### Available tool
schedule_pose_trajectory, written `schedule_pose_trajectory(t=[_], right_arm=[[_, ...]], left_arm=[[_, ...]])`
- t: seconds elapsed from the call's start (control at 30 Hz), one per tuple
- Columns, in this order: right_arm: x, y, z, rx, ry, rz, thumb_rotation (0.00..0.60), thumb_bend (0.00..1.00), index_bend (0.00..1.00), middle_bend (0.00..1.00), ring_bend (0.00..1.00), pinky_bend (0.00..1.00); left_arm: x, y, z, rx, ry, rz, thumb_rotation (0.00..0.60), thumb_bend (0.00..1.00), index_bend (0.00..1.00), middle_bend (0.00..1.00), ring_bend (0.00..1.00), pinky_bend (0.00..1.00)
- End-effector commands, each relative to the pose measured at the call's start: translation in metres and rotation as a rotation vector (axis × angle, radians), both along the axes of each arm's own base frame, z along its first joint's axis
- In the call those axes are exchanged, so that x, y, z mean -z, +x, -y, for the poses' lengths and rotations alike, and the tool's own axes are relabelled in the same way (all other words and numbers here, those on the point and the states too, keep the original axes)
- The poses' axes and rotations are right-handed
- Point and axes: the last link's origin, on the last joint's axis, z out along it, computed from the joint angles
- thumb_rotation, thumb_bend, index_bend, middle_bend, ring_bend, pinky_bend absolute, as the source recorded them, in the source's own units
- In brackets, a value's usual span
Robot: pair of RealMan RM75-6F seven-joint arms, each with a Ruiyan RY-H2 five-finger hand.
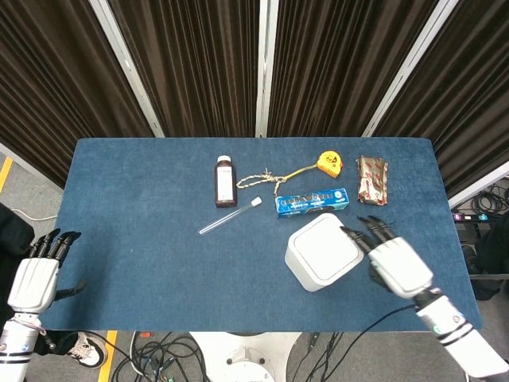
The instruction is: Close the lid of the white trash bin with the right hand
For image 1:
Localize blue toothpaste box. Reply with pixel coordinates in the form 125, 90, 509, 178
274, 188, 351, 219

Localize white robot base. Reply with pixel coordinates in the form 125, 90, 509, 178
188, 331, 301, 382

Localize white black sneaker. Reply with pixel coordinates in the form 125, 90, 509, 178
66, 330, 110, 369

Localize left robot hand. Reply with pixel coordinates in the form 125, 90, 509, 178
6, 228, 87, 315

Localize knotted beige rope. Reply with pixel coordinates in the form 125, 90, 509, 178
235, 164, 324, 197

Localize black floor cables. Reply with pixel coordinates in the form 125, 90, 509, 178
109, 330, 212, 382

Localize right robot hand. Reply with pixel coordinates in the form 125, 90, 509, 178
340, 215, 434, 300

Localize brown medicine bottle white cap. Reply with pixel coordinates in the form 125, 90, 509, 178
214, 155, 239, 209

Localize brown pleated curtain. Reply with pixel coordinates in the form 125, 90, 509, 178
0, 0, 509, 200

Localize yellow tape measure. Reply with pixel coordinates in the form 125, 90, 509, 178
318, 150, 344, 179

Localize person in black clothes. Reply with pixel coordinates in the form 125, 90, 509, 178
0, 202, 37, 275

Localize white square lidded container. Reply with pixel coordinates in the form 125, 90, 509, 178
284, 212, 364, 293

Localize blue table mat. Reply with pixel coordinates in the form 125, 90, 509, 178
37, 137, 482, 333

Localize clear test tube white cap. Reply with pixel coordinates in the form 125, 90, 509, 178
198, 197, 262, 236

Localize silver red snack packet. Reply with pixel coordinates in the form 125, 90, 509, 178
355, 154, 390, 207

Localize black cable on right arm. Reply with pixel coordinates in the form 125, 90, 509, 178
313, 303, 417, 382

